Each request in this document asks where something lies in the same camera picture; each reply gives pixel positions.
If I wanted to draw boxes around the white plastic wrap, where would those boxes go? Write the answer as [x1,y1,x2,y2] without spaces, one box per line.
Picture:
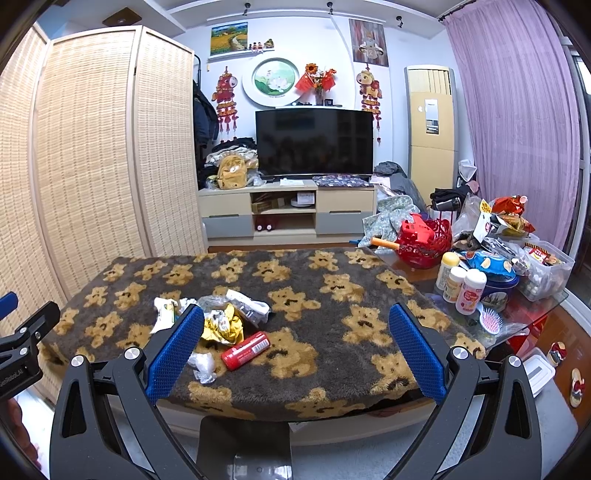
[187,353,217,385]

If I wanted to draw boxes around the red cylindrical can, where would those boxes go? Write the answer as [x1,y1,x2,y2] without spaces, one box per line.
[221,331,270,371]

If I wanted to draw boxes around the white green paper package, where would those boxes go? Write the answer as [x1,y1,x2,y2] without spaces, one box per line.
[150,297,197,335]

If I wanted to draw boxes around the woven bamboo folding screen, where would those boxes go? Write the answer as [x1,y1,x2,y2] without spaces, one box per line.
[1,26,206,334]

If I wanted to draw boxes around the beige standing air conditioner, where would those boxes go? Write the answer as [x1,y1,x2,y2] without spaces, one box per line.
[405,65,458,203]

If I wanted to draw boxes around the black flat screen television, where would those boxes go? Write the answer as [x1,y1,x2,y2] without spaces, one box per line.
[256,107,374,177]

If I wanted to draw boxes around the dark hanging coats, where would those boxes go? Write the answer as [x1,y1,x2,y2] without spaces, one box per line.
[192,81,219,189]

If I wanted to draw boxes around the brown wall poster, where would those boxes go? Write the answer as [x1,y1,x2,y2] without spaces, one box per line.
[349,19,389,67]

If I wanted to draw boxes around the silver grey foil bag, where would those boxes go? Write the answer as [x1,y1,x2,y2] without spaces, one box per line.
[197,289,270,328]

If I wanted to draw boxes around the floral green cloth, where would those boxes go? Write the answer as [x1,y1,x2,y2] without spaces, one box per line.
[358,195,420,248]

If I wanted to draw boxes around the round lotus wall picture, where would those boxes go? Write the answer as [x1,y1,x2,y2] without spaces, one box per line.
[242,54,301,108]

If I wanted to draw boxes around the teddy bear pattern blanket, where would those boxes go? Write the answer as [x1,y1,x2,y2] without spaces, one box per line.
[40,248,486,422]

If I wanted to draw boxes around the yellow plush backpack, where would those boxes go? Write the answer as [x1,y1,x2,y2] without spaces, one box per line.
[217,155,247,190]

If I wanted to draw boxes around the red hanging ornament right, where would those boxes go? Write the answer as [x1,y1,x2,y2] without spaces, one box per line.
[356,65,383,145]

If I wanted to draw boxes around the white pink label bottle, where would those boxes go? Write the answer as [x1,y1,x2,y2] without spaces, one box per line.
[456,269,487,316]

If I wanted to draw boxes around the beige grey TV cabinet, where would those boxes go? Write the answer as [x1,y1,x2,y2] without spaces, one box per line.
[198,180,377,246]

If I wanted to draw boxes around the red hanging ornament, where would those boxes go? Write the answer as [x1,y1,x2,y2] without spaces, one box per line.
[356,65,383,145]
[211,67,238,134]

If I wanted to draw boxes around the pink hairbrush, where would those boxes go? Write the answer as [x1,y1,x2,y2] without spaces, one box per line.
[477,303,503,335]

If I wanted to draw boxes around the orange handle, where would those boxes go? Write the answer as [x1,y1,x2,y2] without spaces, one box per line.
[370,237,400,251]

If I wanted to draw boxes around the red hanging ornament left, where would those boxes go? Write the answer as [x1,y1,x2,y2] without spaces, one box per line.
[211,67,238,134]

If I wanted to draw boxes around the sunflower bouquet vase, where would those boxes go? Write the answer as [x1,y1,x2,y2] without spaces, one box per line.
[295,63,337,105]

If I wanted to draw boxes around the white bottle yellow cap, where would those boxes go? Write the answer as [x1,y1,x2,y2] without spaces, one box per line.
[436,251,460,291]

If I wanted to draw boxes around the red plastic basket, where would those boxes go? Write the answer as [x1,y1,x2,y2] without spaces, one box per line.
[398,213,453,269]

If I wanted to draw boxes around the yellow snack wrapper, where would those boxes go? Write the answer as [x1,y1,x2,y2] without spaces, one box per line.
[201,304,243,345]

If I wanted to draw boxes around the clear plastic storage box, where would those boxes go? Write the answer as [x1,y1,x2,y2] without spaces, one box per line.
[518,238,575,302]

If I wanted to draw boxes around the blue snack bag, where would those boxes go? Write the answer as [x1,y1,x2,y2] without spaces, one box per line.
[462,250,517,281]

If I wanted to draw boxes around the dark trash bin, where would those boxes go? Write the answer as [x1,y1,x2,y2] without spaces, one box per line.
[197,416,294,480]

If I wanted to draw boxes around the landscape painting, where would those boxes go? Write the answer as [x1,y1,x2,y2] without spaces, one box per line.
[211,22,249,55]

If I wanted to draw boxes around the pink window curtain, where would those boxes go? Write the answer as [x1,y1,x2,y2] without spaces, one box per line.
[443,1,580,247]

